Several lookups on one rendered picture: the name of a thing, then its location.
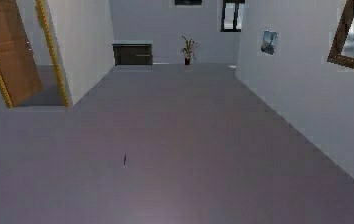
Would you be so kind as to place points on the small blue wall picture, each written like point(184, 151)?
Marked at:
point(269, 42)

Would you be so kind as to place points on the black framed window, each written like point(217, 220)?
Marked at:
point(232, 16)

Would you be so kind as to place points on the yellow door frame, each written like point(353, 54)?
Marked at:
point(53, 53)

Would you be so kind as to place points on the small dark floor object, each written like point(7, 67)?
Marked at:
point(124, 159)

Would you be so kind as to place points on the potted house plant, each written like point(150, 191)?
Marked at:
point(188, 50)

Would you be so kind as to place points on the brown wooden room door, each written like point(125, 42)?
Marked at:
point(11, 56)

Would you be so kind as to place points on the brown framed cloud painting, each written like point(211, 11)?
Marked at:
point(350, 40)

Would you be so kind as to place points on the dark framed wall picture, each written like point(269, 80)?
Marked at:
point(188, 1)

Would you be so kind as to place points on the dark cabinet with pale top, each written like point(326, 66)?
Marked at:
point(132, 53)

